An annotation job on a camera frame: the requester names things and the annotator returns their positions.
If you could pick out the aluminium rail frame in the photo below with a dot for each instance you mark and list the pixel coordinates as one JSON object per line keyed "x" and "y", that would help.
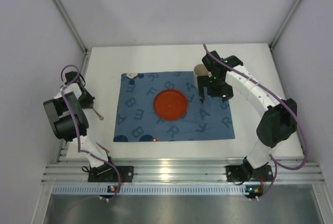
{"x": 173, "y": 171}

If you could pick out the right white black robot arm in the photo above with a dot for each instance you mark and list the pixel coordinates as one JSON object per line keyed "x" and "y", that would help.
{"x": 277, "y": 115}

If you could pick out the perforated cable tray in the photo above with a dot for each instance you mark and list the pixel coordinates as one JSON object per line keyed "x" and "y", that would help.
{"x": 155, "y": 190}

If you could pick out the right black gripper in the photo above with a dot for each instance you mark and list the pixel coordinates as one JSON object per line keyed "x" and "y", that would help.
{"x": 214, "y": 90}

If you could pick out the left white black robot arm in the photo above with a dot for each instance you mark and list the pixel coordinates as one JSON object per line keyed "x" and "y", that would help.
{"x": 68, "y": 121}

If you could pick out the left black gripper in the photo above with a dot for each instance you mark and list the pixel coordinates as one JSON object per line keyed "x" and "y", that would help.
{"x": 87, "y": 99}

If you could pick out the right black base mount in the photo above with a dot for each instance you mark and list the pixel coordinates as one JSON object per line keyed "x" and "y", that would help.
{"x": 238, "y": 174}

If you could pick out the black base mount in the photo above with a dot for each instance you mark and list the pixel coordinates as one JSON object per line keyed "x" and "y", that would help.
{"x": 106, "y": 173}
{"x": 238, "y": 174}

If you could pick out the beige paper cup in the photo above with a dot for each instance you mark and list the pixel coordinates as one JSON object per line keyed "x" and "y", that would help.
{"x": 199, "y": 70}

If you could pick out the red round plastic plate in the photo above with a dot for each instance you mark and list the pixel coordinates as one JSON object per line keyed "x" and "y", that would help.
{"x": 170, "y": 104}

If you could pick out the blue letter-print placemat cloth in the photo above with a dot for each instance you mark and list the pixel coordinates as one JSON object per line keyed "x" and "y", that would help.
{"x": 137, "y": 121}

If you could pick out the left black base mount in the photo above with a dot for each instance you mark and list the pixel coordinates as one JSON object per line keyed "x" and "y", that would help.
{"x": 106, "y": 173}

